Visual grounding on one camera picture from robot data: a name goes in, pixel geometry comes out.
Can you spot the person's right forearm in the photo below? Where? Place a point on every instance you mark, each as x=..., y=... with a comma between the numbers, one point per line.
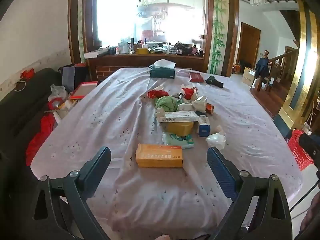
x=311, y=217

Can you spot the wooden door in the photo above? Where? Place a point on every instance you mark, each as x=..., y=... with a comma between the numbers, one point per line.
x=247, y=45

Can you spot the red knot decoration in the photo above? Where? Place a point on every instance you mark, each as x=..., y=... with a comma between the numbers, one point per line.
x=27, y=74

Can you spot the red cloth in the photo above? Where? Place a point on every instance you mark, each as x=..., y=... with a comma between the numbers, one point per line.
x=41, y=132

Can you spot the orange cardboard box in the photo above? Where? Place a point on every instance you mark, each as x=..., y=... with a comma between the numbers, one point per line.
x=159, y=155

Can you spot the dark green tissue box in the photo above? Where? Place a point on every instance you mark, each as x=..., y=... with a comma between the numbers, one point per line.
x=162, y=72

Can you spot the white ceiling lamp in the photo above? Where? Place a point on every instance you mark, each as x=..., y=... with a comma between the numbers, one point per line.
x=257, y=0

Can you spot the wooden staircase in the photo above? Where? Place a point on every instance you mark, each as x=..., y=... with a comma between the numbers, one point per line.
x=275, y=90

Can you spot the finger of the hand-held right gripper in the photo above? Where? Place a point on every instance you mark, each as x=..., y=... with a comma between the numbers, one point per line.
x=310, y=148

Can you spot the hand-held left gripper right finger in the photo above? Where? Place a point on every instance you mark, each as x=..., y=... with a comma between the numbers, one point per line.
x=220, y=172

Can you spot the black handheld device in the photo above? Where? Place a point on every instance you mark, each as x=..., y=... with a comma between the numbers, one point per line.
x=213, y=81

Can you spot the dark red snack bag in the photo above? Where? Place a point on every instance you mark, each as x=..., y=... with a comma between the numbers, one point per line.
x=195, y=76

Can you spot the black sofa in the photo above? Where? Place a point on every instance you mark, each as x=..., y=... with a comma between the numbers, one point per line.
x=20, y=110

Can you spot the red and white packet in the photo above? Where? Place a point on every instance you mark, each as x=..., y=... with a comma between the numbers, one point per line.
x=188, y=92

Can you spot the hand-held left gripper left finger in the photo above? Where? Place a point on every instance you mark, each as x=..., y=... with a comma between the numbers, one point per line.
x=98, y=165

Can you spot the white plastic bag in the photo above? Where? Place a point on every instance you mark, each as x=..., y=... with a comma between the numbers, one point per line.
x=58, y=92

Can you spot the gold pillar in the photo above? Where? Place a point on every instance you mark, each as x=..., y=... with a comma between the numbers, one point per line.
x=302, y=55

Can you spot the crumpled green cloth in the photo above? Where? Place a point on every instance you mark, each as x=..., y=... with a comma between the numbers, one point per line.
x=166, y=103

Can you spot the red framed board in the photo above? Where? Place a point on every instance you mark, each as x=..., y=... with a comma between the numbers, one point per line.
x=83, y=90

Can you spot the crumpled white plastic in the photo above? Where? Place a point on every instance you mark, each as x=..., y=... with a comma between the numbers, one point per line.
x=216, y=140

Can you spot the long white barcode box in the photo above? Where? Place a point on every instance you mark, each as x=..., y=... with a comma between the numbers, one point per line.
x=180, y=116

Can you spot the red plastic basket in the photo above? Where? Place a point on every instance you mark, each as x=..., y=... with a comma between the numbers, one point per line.
x=298, y=152

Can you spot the dark shopping bag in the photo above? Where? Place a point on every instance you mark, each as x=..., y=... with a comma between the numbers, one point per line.
x=71, y=76

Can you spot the orange snack packet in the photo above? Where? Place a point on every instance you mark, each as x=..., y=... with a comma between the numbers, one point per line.
x=210, y=108

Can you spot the blue and white box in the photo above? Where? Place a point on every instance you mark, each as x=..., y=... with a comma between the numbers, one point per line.
x=203, y=127

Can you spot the dark jacket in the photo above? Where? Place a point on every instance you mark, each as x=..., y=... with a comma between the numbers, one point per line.
x=262, y=67

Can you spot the red wrapper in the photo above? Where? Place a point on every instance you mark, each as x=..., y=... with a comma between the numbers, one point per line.
x=155, y=94

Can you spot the wooden sideboard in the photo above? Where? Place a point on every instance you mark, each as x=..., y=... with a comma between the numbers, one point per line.
x=125, y=61

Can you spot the green tissue pack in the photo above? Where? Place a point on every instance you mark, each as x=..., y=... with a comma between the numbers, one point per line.
x=178, y=140

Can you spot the crumpled white paper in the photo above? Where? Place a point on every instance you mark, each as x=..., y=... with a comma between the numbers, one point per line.
x=199, y=103

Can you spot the bamboo painted panel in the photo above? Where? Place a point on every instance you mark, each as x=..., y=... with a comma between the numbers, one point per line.
x=218, y=30

